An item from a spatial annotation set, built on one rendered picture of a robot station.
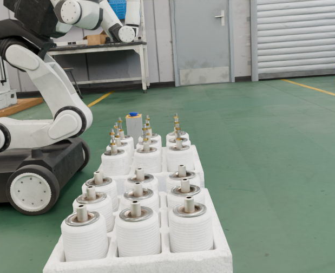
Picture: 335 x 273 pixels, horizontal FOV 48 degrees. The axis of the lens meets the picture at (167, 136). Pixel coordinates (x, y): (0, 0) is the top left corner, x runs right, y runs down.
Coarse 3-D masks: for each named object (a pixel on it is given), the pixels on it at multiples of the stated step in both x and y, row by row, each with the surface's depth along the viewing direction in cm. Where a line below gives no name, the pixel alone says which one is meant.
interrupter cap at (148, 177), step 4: (132, 176) 108; (144, 176) 107; (148, 176) 107; (152, 176) 106; (128, 180) 104; (132, 180) 104; (136, 180) 105; (140, 180) 104; (144, 180) 103; (148, 180) 103
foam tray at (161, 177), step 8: (200, 168) 134; (112, 176) 132; (120, 176) 132; (128, 176) 131; (160, 176) 130; (200, 176) 130; (120, 184) 131; (160, 184) 131; (200, 184) 131; (120, 192) 131
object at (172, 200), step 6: (168, 192) 95; (204, 192) 94; (168, 198) 93; (174, 198) 91; (180, 198) 90; (198, 198) 91; (204, 198) 93; (168, 204) 93; (174, 204) 91; (204, 204) 93; (168, 210) 94
